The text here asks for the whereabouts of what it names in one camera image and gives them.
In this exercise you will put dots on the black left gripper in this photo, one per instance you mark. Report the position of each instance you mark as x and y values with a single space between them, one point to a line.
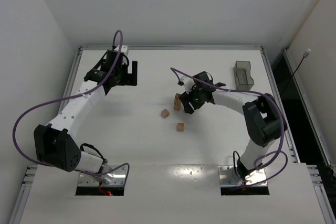
126 74

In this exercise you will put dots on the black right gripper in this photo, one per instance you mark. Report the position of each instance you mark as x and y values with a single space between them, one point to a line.
188 100

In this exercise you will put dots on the long striped wood block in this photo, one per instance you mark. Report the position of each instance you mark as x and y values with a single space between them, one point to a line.
177 101

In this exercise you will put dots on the small wood cube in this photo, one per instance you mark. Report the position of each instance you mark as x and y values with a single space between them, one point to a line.
165 113
180 127

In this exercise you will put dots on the smoky transparent plastic bin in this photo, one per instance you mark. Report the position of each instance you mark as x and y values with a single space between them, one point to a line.
242 75

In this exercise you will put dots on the long light wood block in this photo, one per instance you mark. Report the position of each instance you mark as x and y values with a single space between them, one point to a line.
177 106

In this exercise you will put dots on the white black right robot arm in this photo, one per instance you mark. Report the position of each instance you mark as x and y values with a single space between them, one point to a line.
263 122

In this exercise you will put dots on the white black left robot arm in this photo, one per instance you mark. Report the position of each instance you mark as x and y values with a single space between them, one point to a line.
55 143

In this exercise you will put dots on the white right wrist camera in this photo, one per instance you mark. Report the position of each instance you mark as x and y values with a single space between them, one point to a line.
187 83

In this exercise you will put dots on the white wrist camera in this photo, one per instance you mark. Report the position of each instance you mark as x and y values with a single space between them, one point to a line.
123 49
187 83

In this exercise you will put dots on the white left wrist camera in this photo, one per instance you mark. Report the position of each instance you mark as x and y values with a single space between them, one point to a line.
123 49

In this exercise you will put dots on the aluminium table frame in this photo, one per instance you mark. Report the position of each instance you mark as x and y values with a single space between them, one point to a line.
174 175

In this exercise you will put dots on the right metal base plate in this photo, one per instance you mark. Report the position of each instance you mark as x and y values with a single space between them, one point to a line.
228 178

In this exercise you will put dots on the metal base plate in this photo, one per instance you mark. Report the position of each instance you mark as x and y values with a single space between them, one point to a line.
112 179
228 178

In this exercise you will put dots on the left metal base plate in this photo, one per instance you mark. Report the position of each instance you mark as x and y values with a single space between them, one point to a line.
112 179

